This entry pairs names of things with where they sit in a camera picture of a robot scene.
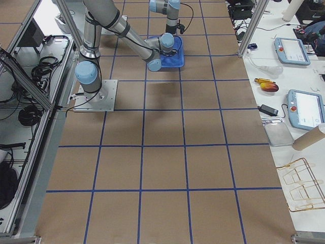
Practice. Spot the black power adapter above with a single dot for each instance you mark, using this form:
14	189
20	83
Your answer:
267	110

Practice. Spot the teach pendant near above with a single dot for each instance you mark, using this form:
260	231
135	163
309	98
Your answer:
305	110

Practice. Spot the cardboard tube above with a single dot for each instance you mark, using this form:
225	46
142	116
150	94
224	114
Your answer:
311	137

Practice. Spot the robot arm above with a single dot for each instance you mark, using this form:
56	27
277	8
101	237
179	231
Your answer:
126	24
170	8

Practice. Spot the gold wire rack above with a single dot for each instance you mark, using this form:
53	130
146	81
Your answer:
303	191

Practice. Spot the teach pendant far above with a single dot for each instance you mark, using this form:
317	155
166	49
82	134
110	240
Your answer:
291	51

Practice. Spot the blue plastic tray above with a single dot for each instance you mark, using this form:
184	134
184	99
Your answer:
175	57

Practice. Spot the teach pendant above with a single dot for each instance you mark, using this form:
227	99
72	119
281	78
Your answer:
305	110
291	51

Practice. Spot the red yellow mango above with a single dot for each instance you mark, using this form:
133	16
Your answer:
269	87

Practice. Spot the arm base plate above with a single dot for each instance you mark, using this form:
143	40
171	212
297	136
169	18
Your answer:
103	101

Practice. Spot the aluminium frame post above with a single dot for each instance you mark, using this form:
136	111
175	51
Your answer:
256	17

